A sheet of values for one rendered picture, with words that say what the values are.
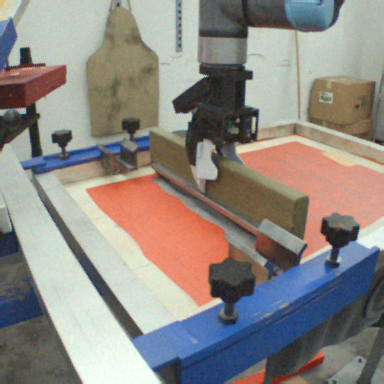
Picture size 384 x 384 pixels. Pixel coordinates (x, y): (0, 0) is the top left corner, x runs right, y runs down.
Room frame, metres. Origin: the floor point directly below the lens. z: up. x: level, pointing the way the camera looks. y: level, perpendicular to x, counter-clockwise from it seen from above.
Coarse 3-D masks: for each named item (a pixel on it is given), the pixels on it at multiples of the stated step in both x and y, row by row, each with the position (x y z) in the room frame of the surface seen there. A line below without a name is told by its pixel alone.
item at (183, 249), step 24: (336, 168) 0.80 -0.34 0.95; (360, 168) 0.81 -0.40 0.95; (192, 216) 0.57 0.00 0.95; (360, 216) 0.57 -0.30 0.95; (144, 240) 0.50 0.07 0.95; (168, 240) 0.50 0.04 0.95; (192, 240) 0.50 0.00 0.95; (216, 240) 0.50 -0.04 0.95; (312, 240) 0.49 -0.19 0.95; (168, 264) 0.43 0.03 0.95; (192, 264) 0.43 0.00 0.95; (192, 288) 0.38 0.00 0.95
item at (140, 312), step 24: (288, 120) 1.11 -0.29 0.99; (240, 144) 0.97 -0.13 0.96; (336, 144) 0.96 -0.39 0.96; (360, 144) 0.90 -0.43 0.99; (72, 168) 0.72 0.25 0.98; (96, 168) 0.75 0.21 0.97; (120, 168) 0.78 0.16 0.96; (48, 192) 0.59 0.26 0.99; (72, 216) 0.50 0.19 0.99; (72, 240) 0.46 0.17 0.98; (96, 240) 0.44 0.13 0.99; (360, 240) 0.43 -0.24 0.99; (96, 264) 0.38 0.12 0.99; (120, 264) 0.38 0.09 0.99; (120, 288) 0.33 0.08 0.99; (144, 288) 0.33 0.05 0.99; (120, 312) 0.31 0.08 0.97; (144, 312) 0.29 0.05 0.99; (168, 312) 0.30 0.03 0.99
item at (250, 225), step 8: (152, 168) 0.73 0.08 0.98; (160, 168) 0.71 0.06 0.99; (168, 176) 0.68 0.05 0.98; (176, 176) 0.67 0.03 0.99; (176, 184) 0.66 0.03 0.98; (184, 184) 0.63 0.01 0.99; (192, 192) 0.61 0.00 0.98; (200, 192) 0.60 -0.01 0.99; (208, 200) 0.57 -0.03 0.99; (216, 200) 0.57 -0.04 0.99; (216, 208) 0.55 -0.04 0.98; (224, 208) 0.54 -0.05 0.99; (232, 208) 0.54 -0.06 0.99; (232, 216) 0.52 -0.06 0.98; (240, 216) 0.51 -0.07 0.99; (240, 224) 0.50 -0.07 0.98; (248, 224) 0.49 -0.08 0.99; (256, 224) 0.48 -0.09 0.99
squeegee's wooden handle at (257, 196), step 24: (168, 144) 0.70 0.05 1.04; (168, 168) 0.70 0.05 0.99; (216, 168) 0.57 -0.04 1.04; (240, 168) 0.54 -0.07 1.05; (216, 192) 0.57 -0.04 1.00; (240, 192) 0.52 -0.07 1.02; (264, 192) 0.48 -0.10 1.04; (288, 192) 0.45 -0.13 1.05; (264, 216) 0.48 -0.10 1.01; (288, 216) 0.44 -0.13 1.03
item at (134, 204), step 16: (288, 144) 0.99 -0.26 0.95; (304, 144) 0.99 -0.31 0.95; (320, 160) 0.86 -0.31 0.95; (144, 176) 0.75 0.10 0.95; (96, 192) 0.67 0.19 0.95; (112, 192) 0.67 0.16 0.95; (128, 192) 0.67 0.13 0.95; (144, 192) 0.67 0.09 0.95; (160, 192) 0.67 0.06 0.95; (112, 208) 0.60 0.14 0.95; (128, 208) 0.60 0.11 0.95; (144, 208) 0.60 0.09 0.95; (160, 208) 0.60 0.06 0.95; (176, 208) 0.60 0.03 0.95; (128, 224) 0.55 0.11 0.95; (144, 224) 0.55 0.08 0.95
